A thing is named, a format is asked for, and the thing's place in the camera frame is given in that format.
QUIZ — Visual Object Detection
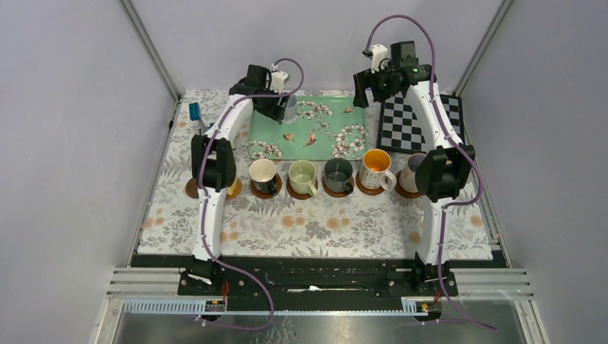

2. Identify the brown wooden coaster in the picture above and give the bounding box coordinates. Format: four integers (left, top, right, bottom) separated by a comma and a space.
323, 177, 354, 198
355, 173, 385, 196
250, 173, 282, 199
287, 178, 318, 200
395, 171, 421, 199

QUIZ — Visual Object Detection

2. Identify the pink mug purple inside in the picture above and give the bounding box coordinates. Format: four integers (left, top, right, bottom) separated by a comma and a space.
398, 153, 426, 194

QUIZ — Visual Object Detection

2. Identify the black white chessboard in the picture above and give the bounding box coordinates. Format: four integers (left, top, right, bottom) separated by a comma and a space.
376, 95, 465, 153

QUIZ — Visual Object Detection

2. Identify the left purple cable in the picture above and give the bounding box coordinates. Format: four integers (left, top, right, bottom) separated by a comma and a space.
196, 57, 305, 331

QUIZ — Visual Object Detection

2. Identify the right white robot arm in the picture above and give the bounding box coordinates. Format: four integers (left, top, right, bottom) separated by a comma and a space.
353, 41, 475, 295

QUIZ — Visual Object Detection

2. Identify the blue block on stand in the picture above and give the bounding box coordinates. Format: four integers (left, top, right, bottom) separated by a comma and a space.
189, 102, 206, 131

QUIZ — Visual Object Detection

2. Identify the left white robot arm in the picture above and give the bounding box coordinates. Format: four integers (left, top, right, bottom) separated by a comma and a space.
186, 64, 289, 295

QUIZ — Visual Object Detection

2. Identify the small light wooden coaster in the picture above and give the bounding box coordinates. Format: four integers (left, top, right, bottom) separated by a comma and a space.
226, 178, 242, 199

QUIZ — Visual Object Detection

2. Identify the light blue mug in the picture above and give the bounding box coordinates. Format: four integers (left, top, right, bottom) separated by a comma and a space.
282, 95, 298, 125

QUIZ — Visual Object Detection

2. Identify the green serving tray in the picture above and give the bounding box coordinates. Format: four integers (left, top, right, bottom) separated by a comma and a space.
245, 95, 369, 161

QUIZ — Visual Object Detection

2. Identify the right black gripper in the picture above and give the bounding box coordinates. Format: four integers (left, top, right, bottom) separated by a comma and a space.
352, 62, 399, 109

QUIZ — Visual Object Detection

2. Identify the floral tablecloth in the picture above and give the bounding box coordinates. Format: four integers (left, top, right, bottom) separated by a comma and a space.
136, 89, 495, 261

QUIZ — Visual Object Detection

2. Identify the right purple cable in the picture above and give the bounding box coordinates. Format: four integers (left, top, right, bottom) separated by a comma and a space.
361, 14, 500, 333

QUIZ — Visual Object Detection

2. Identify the purple cable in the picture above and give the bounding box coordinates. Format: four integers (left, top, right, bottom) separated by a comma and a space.
361, 14, 500, 333
196, 57, 305, 331

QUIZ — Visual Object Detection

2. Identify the patterned mug orange inside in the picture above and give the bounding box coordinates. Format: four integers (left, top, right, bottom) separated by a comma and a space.
358, 148, 396, 191

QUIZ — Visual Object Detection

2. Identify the dark green mug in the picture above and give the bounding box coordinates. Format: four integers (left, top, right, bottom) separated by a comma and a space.
323, 158, 353, 195

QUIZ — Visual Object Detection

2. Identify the black mug white inside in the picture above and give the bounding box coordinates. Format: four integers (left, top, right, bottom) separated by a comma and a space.
249, 159, 277, 181

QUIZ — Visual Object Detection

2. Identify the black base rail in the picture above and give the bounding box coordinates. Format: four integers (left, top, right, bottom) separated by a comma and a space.
130, 254, 508, 315

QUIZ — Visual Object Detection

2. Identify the yellow mug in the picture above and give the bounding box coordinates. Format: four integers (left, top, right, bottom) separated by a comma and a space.
227, 177, 239, 196

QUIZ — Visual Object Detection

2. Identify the pale green mug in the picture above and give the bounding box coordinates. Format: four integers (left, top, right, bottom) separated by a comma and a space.
288, 160, 318, 196

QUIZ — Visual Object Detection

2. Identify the small dark wooden coaster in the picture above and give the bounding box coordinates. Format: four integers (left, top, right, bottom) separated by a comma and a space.
184, 178, 199, 199

